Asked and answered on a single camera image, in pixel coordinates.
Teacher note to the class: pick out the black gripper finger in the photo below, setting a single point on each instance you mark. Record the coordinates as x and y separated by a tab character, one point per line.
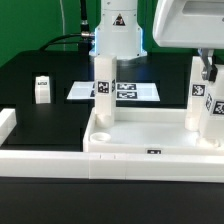
209	71

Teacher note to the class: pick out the white desk top tray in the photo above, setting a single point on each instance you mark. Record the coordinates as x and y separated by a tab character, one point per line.
141	130

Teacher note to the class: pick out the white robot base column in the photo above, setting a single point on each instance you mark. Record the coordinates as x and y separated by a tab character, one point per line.
118	32

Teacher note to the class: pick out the white U-shaped boundary fence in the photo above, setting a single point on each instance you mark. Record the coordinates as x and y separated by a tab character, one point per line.
122	166

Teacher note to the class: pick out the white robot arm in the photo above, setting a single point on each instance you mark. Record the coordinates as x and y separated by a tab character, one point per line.
195	24

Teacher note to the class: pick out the fiducial marker sheet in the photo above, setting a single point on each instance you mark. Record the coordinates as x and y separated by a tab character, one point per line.
125	91

